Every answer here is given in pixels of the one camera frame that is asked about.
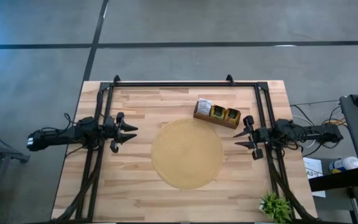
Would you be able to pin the white and orange tea packet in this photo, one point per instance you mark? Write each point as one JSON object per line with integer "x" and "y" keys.
{"x": 204, "y": 106}

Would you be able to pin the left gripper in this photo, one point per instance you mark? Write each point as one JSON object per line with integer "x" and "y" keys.
{"x": 118, "y": 132}

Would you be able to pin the black aluminium table frame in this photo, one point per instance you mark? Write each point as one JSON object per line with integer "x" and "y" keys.
{"x": 185, "y": 84}

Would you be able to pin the white wipes bottle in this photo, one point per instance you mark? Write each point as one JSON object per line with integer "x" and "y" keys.
{"x": 345, "y": 164}

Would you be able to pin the small potted green plant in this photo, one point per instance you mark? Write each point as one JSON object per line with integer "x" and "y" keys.
{"x": 277, "y": 207}

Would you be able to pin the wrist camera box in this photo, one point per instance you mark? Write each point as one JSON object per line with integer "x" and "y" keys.
{"x": 263, "y": 135}
{"x": 109, "y": 124}

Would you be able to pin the green and yellow tea packet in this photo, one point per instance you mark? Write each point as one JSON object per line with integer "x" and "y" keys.
{"x": 217, "y": 112}

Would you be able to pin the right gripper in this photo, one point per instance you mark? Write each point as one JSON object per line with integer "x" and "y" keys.
{"x": 253, "y": 140}

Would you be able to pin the wooden tea organizer box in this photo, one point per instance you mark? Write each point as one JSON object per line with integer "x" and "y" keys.
{"x": 210, "y": 120}

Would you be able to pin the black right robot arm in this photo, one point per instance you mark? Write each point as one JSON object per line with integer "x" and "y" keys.
{"x": 306, "y": 133}

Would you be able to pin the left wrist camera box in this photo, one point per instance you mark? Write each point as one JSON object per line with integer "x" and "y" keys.
{"x": 109, "y": 124}

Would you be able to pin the round woven placemat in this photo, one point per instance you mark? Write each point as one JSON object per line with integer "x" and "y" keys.
{"x": 186, "y": 155}

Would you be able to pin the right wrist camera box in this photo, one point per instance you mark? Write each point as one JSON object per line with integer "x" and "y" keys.
{"x": 263, "y": 135}

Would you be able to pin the white paper sheet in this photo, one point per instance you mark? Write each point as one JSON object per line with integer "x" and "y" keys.
{"x": 314, "y": 174}

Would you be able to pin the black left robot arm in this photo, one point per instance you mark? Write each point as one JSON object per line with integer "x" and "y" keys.
{"x": 61, "y": 137}

